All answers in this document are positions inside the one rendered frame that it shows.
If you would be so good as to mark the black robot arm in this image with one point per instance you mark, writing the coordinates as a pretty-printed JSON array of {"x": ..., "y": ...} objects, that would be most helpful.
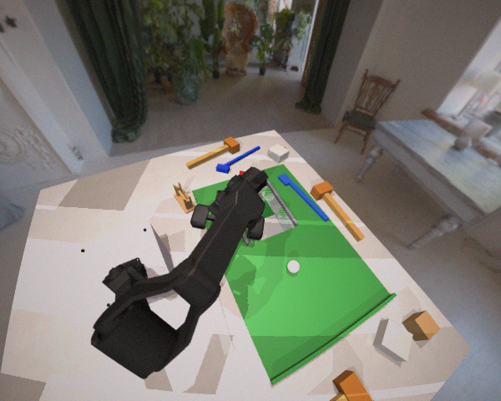
[{"x": 136, "y": 337}]

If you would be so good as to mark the beige box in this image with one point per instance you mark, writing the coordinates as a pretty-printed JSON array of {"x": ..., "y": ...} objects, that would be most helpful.
[
  {"x": 278, "y": 153},
  {"x": 393, "y": 340}
]

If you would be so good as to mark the tan cube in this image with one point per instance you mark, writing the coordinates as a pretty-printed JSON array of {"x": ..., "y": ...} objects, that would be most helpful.
[{"x": 421, "y": 325}]

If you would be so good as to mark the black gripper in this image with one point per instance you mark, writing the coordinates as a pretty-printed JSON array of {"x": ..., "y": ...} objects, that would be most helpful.
[{"x": 200, "y": 216}]

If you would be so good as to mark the brown wooden mallet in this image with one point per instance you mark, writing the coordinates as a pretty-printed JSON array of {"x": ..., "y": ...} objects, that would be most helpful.
[
  {"x": 323, "y": 191},
  {"x": 350, "y": 388},
  {"x": 230, "y": 145}
]

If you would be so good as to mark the white golf ball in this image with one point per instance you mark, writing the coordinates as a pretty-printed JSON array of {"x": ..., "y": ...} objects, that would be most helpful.
[{"x": 293, "y": 266}]

